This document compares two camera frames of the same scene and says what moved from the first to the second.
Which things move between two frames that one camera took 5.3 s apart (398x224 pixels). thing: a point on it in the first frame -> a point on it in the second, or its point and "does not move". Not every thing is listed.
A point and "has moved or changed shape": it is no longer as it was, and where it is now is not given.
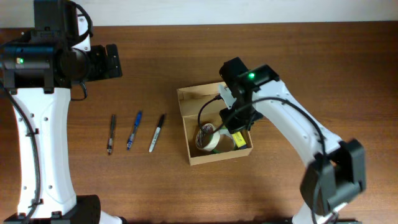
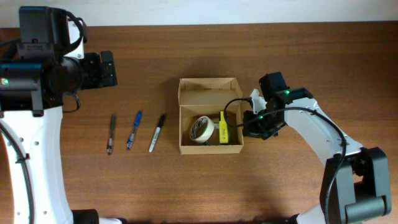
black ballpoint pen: (111, 136) does not move
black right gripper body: (235, 119) -> (254, 125)
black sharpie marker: (157, 132) does not move
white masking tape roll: (208, 137) has moved or changed shape
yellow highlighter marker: (239, 139) -> (223, 129)
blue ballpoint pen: (135, 127) does not move
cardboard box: (206, 133) has moved or changed shape
